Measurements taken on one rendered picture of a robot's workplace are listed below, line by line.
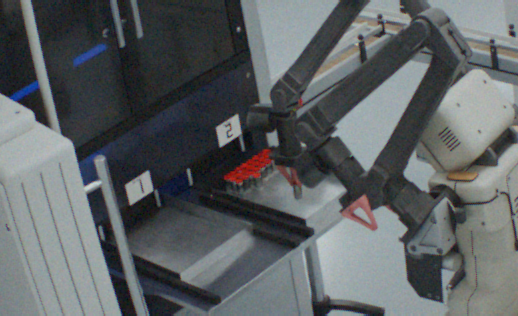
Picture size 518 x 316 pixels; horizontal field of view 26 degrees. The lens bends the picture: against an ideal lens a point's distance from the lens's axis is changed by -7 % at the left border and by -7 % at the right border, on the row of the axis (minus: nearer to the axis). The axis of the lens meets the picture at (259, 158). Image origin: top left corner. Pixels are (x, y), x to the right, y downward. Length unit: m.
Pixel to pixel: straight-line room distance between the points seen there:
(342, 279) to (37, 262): 2.32
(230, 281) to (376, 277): 1.54
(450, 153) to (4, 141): 0.93
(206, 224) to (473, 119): 0.97
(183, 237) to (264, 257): 0.26
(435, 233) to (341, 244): 2.21
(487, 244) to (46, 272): 0.97
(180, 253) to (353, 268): 1.50
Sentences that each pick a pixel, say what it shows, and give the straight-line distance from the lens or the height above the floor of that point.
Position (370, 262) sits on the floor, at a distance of 4.46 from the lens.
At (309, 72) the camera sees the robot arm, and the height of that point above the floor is 1.28.
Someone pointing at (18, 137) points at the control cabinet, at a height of 1.55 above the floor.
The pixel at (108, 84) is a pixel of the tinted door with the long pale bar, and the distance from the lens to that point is 2.96.
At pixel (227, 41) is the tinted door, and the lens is 3.23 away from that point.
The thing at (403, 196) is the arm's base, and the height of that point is 1.24.
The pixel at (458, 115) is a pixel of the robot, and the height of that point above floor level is 1.36.
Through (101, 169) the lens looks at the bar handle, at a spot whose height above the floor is 1.46.
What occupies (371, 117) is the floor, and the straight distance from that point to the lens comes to 5.50.
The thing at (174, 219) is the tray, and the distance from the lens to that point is 3.19.
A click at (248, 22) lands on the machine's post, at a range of 3.26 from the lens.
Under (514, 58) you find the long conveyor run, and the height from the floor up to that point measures 0.93.
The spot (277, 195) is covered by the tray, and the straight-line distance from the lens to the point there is 3.20.
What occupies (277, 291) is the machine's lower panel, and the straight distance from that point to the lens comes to 3.60.
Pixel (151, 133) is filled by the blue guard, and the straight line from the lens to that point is 3.08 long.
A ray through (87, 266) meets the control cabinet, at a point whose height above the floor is 1.29.
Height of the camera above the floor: 2.46
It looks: 28 degrees down
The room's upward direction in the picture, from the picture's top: 11 degrees counter-clockwise
